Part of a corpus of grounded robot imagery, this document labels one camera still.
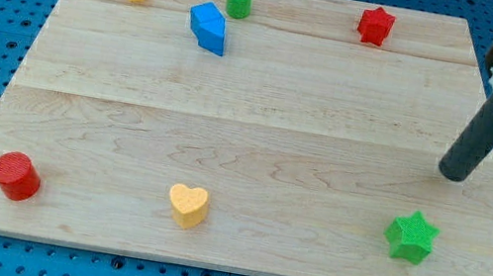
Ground light wooden board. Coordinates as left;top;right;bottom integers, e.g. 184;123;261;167
0;0;493;276

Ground green cylinder block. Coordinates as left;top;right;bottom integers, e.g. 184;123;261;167
226;0;252;19

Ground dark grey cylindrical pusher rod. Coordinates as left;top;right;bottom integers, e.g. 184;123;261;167
439;95;493;182

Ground blue pentagon-shaped block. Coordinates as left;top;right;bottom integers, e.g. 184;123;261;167
190;2;226;56

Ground red star block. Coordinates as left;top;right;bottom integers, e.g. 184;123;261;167
357;7;396;46

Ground yellow heart block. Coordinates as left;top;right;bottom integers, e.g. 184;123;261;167
168;183;210;230

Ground green star block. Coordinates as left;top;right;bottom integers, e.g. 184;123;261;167
383;211;441;266

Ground red cylinder block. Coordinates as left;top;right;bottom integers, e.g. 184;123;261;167
0;151;42;201

